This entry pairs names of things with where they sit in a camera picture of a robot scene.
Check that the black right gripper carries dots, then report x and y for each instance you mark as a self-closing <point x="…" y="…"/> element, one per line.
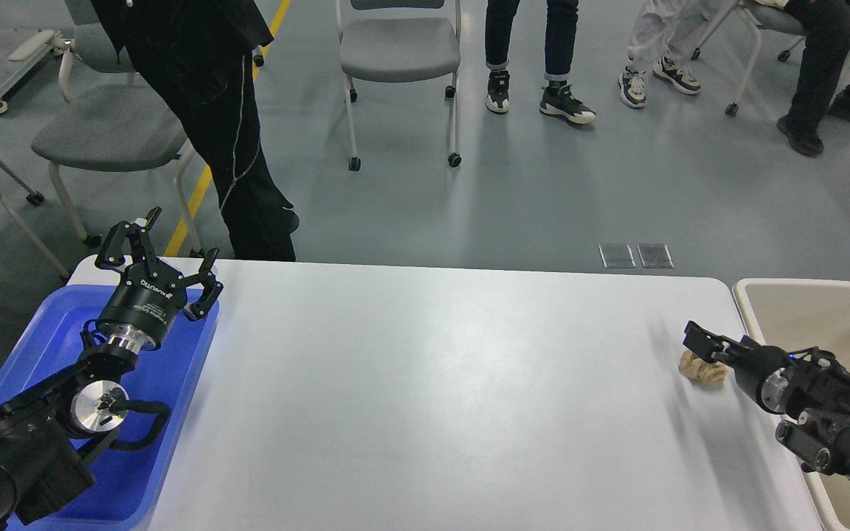
<point x="761" y="372"/>

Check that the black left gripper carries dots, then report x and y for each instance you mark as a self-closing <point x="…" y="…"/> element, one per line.
<point x="145" y="304"/>

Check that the brown paper ball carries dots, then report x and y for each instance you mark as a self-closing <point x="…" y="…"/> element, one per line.
<point x="700" y="372"/>

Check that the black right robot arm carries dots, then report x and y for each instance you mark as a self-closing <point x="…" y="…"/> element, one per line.
<point x="810" y="388"/>

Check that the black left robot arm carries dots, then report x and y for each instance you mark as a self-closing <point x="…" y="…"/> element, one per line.
<point x="52" y="432"/>

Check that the right metal floor plate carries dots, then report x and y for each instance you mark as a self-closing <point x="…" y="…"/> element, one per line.
<point x="655" y="256"/>

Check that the metal floor plate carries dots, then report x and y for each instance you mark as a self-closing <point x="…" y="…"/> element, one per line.
<point x="617" y="256"/>
<point x="655" y="256"/>

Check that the left metal floor plate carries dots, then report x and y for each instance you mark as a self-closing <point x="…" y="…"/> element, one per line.
<point x="617" y="256"/>

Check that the beige plastic bin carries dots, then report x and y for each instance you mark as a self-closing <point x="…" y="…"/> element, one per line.
<point x="793" y="314"/>

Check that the grey chair front left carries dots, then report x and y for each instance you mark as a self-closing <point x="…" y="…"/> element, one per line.
<point x="112" y="127"/>

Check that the blue plastic tray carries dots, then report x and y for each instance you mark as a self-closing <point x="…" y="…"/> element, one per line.
<point x="128" y="482"/>

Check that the person in black trousers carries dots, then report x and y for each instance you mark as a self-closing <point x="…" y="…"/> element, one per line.
<point x="197" y="56"/>

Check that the person in white trousers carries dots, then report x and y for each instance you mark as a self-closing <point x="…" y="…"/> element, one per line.
<point x="663" y="34"/>

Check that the grey chair centre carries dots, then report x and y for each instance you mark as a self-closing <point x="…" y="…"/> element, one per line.
<point x="399" y="50"/>

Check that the grey chair right back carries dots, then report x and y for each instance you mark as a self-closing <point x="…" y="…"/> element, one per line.
<point x="756" y="18"/>

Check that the seated person black trousers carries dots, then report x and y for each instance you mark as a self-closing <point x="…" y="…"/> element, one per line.
<point x="827" y="44"/>

